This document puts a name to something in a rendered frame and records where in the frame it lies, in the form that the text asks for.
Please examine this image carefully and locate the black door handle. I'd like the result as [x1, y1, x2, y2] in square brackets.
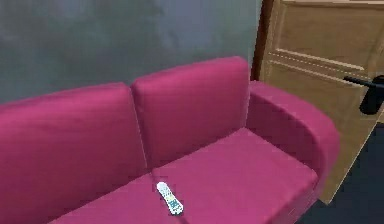
[343, 74, 384, 116]

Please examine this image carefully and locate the light wooden room door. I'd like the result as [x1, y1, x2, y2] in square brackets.
[250, 0, 384, 205]

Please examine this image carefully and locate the pink sofa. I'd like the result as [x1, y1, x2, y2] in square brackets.
[0, 55, 341, 224]

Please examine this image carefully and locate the white remote control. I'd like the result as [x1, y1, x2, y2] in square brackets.
[156, 181, 185, 216]

